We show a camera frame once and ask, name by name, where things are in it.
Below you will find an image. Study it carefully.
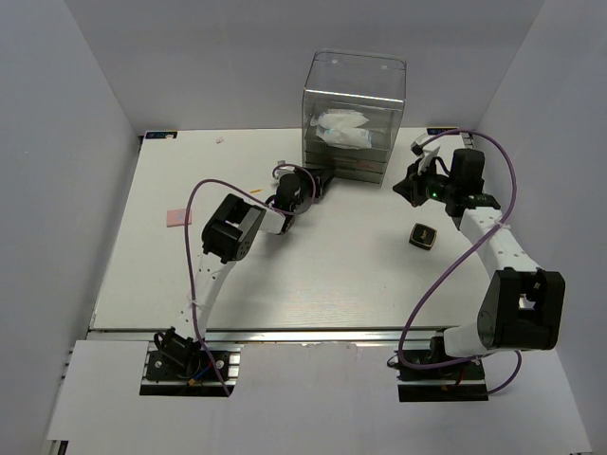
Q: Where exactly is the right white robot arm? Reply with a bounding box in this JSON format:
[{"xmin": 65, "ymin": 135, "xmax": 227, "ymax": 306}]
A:
[{"xmin": 393, "ymin": 149, "xmax": 565, "ymax": 378}]

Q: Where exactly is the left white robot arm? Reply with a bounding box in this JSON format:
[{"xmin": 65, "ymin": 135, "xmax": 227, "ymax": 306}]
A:
[{"xmin": 154, "ymin": 163, "xmax": 336, "ymax": 378}]

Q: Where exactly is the aluminium table rail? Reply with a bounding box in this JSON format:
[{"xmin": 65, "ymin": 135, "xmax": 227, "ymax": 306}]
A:
[{"xmin": 87, "ymin": 326, "xmax": 537, "ymax": 345}]

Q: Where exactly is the blue label sticker right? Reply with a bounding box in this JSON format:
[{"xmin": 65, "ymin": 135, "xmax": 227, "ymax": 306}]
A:
[{"xmin": 426, "ymin": 127, "xmax": 459, "ymax": 137}]

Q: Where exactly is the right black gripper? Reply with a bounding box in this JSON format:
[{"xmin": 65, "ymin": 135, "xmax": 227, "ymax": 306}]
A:
[{"xmin": 393, "ymin": 157, "xmax": 457, "ymax": 208}]

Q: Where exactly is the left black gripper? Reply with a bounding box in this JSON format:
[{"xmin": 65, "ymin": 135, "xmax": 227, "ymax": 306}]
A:
[{"xmin": 289, "ymin": 165, "xmax": 333, "ymax": 212}]

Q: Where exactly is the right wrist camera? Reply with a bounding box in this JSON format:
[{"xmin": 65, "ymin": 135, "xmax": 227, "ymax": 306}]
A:
[{"xmin": 410, "ymin": 133, "xmax": 440, "ymax": 175}]

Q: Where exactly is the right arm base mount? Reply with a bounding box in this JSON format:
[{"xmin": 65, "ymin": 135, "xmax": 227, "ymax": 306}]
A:
[{"xmin": 386, "ymin": 354, "xmax": 488, "ymax": 403}]

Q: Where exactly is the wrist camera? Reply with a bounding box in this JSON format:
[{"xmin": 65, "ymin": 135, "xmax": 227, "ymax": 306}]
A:
[
  {"xmin": 410, "ymin": 133, "xmax": 440, "ymax": 175},
  {"xmin": 272, "ymin": 160, "xmax": 291, "ymax": 180}
]

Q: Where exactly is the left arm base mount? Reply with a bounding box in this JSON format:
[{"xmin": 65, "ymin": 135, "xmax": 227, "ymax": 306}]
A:
[{"xmin": 139, "ymin": 328, "xmax": 237, "ymax": 398}]

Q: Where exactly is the clear acrylic drawer organizer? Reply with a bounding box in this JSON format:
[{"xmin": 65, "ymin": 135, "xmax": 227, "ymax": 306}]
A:
[{"xmin": 302, "ymin": 48, "xmax": 407, "ymax": 185}]

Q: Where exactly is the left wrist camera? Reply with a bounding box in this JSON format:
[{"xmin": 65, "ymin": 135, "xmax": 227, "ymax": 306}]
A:
[{"xmin": 272, "ymin": 160, "xmax": 291, "ymax": 180}]

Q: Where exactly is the white cotton pad packet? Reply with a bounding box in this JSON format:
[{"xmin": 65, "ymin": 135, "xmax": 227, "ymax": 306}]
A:
[
  {"xmin": 310, "ymin": 109, "xmax": 369, "ymax": 130},
  {"xmin": 317, "ymin": 126, "xmax": 372, "ymax": 150}
]

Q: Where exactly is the blue label sticker left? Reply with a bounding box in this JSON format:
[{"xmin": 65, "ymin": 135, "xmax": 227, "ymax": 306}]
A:
[{"xmin": 144, "ymin": 131, "xmax": 177, "ymax": 140}]

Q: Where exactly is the pink square pad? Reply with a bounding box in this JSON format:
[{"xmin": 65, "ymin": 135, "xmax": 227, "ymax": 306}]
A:
[{"xmin": 166, "ymin": 209, "xmax": 192, "ymax": 228}]

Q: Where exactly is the black gold compact case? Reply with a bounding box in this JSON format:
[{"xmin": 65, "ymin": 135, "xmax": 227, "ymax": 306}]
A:
[{"xmin": 409, "ymin": 223, "xmax": 437, "ymax": 250}]

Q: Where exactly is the blue label sticker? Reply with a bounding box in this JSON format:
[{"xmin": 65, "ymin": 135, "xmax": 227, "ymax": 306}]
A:
[
  {"xmin": 144, "ymin": 131, "xmax": 177, "ymax": 140},
  {"xmin": 426, "ymin": 127, "xmax": 459, "ymax": 137}
]

